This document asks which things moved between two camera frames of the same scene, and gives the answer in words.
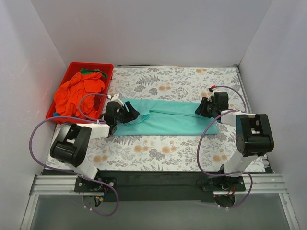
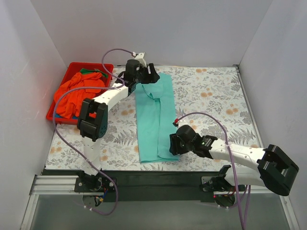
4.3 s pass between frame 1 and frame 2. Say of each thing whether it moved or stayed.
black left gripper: moved
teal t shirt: moved
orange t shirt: stayed
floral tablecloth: stayed
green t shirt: stayed
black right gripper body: moved
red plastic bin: stayed
